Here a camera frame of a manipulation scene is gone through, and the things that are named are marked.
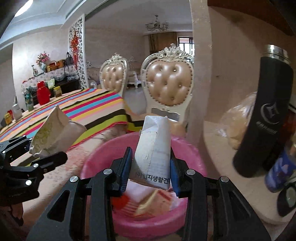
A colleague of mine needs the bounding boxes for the person's left hand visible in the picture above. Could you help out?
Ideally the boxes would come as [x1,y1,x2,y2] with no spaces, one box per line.
[8,203,23,226]

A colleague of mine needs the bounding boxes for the clear plastic bag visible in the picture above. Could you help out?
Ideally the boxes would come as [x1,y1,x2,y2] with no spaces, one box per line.
[216,92,257,150]

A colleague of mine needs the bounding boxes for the red thermos jug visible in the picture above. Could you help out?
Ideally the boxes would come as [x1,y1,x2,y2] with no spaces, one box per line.
[37,81,51,105]

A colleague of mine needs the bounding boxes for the piano with lace cover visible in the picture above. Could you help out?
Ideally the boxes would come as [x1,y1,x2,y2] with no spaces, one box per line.
[21,65,80,97]

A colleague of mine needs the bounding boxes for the red chinese knot ornament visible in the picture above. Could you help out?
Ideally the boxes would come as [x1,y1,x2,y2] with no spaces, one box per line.
[70,30,79,69]

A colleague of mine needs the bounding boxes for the beige medicine box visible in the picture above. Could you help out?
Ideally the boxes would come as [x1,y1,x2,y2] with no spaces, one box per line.
[133,189,173,219]

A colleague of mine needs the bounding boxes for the chandelier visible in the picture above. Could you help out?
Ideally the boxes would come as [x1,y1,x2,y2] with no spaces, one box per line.
[145,15,169,32]

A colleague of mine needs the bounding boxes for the white ceramic teapot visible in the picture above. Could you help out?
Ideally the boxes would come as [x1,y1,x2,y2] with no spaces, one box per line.
[11,103,23,121]

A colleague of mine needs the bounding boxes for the yellow lid jar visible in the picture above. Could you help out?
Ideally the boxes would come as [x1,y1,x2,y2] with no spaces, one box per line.
[4,113,13,125]

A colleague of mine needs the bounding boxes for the teal floral vase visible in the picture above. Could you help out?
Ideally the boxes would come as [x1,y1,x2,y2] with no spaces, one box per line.
[24,89,34,111]

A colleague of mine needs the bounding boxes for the black thermos bottle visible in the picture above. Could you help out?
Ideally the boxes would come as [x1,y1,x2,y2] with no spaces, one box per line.
[233,44,293,178]

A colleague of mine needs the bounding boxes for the pink orange foam net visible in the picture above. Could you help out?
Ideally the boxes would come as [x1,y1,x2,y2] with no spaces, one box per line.
[111,195,138,217]

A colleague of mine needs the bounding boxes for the glass jar brown contents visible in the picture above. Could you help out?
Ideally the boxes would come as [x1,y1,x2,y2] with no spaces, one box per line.
[54,86,62,97]

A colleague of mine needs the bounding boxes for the beige tufted chair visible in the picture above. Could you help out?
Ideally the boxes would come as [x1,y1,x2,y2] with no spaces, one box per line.
[140,43,194,126]
[99,53,129,97]

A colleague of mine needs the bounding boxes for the near beige tufted chair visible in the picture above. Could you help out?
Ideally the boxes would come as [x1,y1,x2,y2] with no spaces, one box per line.
[140,43,194,126]

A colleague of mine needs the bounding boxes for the far beige tufted chair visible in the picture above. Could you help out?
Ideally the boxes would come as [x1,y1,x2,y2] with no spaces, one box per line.
[99,53,129,97]

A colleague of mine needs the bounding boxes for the striped colourful tablecloth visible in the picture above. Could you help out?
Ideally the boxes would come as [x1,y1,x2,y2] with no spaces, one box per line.
[1,88,144,146]

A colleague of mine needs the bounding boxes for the pink plastic basin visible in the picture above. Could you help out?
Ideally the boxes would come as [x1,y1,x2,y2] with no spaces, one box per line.
[80,131,208,240]

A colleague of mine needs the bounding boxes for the flower bouquet in vase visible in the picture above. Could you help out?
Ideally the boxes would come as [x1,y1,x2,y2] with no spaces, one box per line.
[36,51,49,72]

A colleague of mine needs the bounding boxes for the blue can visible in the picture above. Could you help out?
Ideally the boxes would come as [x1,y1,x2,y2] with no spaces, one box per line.
[264,144,295,193]

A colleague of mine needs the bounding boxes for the white foam sheet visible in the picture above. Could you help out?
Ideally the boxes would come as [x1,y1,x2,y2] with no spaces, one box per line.
[124,180,154,203]

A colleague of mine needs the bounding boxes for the cream paper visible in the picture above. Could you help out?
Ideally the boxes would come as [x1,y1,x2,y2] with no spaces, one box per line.
[29,106,87,158]

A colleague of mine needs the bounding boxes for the brown curtains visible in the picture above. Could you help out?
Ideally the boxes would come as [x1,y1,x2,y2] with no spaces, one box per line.
[148,32,178,54]

